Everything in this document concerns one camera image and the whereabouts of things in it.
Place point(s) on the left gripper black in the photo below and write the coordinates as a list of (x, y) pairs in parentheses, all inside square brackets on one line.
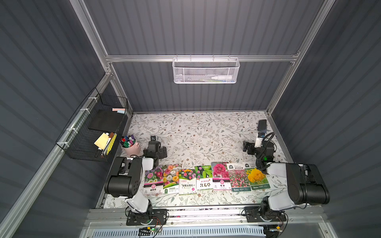
[(152, 151)]

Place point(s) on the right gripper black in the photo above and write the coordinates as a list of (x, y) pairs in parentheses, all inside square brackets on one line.
[(250, 147)]

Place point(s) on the yellow marigold seed packet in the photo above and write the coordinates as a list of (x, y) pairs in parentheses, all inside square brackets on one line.
[(257, 179)]

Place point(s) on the purple pink flower seed packet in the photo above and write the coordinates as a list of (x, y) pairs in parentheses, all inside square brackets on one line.
[(153, 181)]

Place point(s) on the pink flowers white seed packet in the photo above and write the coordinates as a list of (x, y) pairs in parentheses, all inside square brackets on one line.
[(238, 177)]

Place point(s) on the sunflowers moss rose seed packet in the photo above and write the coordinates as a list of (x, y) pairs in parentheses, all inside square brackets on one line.
[(187, 181)]

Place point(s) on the magenta zinnia seed packet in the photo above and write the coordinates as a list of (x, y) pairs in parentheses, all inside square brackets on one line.
[(220, 176)]

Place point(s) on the green leaf purple seed packet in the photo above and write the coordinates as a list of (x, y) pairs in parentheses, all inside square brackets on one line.
[(203, 177)]

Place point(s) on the mixed ranunculus seed packet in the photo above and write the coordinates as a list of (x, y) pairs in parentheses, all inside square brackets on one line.
[(171, 178)]

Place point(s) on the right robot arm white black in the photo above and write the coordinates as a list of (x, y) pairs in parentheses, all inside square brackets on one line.
[(305, 185)]

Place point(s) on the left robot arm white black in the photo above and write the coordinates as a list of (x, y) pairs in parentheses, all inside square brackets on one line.
[(127, 171)]

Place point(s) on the black phone-like device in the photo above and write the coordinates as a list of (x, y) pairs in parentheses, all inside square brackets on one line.
[(262, 126)]

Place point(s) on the pink pen cup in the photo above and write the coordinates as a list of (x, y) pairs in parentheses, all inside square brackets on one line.
[(130, 146)]

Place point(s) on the yellow sticky note pad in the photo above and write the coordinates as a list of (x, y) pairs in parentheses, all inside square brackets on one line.
[(102, 141)]

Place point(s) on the white tube in basket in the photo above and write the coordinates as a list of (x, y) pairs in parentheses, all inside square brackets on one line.
[(222, 78)]

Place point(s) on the black wire wall basket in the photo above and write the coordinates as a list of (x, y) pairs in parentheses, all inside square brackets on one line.
[(99, 113)]

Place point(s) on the aluminium front rail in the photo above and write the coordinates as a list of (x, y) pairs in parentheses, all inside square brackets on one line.
[(214, 215)]

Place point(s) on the white wire mesh basket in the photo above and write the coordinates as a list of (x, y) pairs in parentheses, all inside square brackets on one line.
[(200, 71)]

